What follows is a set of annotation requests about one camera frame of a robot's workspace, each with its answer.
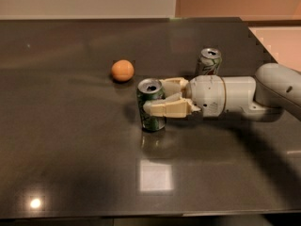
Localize green soda can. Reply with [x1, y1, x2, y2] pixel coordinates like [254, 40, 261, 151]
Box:
[136, 78, 166, 132]

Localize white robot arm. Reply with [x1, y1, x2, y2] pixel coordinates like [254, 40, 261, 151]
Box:
[143, 63, 301, 121]

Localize silver 7up can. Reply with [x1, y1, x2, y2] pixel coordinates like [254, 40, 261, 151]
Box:
[195, 47, 222, 75]

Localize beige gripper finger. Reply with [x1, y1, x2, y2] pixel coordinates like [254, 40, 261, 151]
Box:
[160, 77, 189, 97]
[143, 93, 200, 118]

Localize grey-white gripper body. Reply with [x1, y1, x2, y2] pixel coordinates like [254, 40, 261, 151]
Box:
[186, 75, 226, 117]

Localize orange ball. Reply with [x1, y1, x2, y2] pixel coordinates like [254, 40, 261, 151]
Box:
[111, 59, 135, 82]

